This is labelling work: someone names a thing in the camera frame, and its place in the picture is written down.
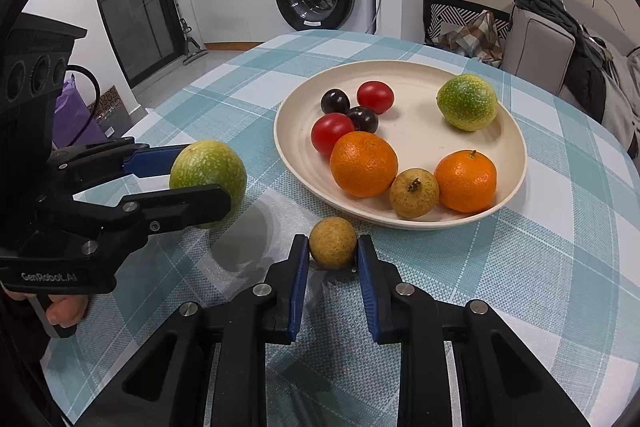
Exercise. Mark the orange mandarin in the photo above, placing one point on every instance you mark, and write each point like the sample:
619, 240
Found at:
363, 164
466, 182

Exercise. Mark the person's left hand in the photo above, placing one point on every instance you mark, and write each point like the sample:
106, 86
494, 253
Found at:
70, 312

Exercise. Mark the plaid cloth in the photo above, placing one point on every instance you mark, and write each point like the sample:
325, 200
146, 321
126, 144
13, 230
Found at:
475, 37

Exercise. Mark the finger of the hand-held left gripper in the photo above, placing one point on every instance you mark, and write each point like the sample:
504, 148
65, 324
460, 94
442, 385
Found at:
150, 159
190, 204

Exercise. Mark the cream round plate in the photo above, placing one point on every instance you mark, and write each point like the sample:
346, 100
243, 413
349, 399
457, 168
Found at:
420, 142

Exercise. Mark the purple bag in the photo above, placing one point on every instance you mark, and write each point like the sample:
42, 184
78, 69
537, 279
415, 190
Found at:
75, 122

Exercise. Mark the grey sofa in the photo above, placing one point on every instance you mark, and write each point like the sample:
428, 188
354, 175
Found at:
540, 52

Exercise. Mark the grey floor mop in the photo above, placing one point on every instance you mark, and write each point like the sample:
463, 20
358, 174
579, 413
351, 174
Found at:
194, 52

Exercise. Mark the dark clothes pile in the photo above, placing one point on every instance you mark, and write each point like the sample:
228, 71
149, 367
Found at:
585, 72

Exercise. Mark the grey blanket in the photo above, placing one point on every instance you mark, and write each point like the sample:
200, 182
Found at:
620, 107

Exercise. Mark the green yellow citrus fruit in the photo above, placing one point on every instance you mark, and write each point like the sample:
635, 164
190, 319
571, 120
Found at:
210, 164
466, 103

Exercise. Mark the patterned brown box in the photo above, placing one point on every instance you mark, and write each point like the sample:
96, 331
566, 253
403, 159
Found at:
112, 109

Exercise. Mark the tan round fruit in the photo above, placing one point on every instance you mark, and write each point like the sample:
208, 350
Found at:
414, 193
332, 242

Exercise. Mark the red tomato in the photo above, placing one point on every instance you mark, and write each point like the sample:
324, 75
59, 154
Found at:
331, 134
375, 97

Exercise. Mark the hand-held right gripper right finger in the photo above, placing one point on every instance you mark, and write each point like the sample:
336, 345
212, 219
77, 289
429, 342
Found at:
367, 302

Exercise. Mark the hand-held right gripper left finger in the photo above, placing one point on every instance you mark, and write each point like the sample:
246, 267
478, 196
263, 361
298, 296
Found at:
300, 302

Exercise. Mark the black striped chair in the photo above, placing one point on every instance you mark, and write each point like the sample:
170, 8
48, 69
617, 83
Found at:
440, 9

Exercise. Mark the dark purple plum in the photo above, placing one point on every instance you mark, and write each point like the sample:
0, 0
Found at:
334, 101
363, 119

